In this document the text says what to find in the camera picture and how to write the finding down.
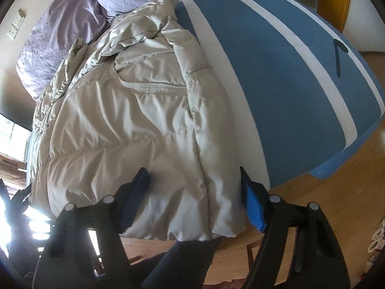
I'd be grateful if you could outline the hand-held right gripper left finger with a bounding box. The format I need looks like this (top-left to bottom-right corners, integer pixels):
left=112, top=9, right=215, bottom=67
left=32, top=167, right=150, bottom=289

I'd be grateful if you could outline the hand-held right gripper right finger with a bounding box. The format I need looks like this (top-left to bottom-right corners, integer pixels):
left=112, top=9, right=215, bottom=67
left=239, top=166, right=352, bottom=289

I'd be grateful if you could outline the cream puffer jacket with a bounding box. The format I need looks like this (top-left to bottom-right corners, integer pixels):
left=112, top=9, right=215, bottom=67
left=28, top=0, right=263, bottom=242

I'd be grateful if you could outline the person's leg in dark trousers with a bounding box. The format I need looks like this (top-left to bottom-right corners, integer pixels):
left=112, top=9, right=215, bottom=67
left=130, top=238, right=224, bottom=289

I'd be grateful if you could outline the blue white striped bed sheet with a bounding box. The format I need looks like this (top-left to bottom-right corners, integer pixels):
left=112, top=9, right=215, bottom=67
left=26, top=0, right=385, bottom=189

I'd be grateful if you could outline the window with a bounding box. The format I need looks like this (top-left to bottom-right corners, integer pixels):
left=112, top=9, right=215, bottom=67
left=0, top=116, right=32, bottom=187

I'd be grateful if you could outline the lavender pillow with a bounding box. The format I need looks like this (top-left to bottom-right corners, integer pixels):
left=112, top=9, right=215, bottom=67
left=16, top=0, right=116, bottom=102

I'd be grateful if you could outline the white wall switch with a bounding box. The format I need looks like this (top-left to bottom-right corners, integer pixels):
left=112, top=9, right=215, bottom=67
left=13, top=8, right=27, bottom=28

